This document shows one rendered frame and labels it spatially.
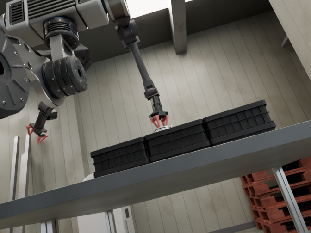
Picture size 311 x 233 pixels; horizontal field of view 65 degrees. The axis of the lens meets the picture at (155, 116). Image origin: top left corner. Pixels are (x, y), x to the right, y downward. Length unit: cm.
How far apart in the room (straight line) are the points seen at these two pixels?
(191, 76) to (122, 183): 390
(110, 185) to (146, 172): 10
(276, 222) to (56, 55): 273
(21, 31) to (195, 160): 87
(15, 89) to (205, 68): 415
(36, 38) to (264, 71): 396
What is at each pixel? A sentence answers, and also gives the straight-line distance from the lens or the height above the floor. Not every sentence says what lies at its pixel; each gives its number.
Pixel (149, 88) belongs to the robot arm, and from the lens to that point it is 151.
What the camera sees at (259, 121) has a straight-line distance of 121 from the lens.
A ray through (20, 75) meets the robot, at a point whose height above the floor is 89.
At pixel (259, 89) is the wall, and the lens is 447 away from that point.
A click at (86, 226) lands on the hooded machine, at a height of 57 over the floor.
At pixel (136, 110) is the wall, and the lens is 430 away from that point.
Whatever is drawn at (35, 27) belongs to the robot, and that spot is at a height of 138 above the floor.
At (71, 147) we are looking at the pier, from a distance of 440.
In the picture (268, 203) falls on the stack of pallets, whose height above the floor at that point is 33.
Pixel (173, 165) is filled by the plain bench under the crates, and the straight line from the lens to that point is 63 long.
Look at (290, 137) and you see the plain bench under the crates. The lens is 68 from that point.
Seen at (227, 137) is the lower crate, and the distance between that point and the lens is 117.
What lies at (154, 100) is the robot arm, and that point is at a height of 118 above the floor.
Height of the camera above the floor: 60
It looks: 20 degrees up
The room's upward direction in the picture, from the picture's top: 14 degrees counter-clockwise
